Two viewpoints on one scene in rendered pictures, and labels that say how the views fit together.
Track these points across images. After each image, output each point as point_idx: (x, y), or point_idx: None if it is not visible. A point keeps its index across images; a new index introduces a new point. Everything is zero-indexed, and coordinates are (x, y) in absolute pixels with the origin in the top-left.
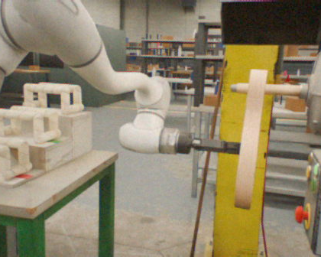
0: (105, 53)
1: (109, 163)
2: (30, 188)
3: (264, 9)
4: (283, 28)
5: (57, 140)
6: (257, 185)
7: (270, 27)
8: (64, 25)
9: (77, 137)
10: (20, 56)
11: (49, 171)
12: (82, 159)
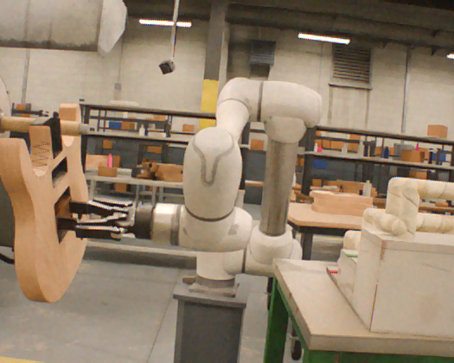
0: (216, 113)
1: (299, 325)
2: (310, 270)
3: None
4: (2, 18)
5: (355, 256)
6: None
7: (22, 16)
8: None
9: (360, 271)
10: (265, 126)
11: (336, 286)
12: (340, 308)
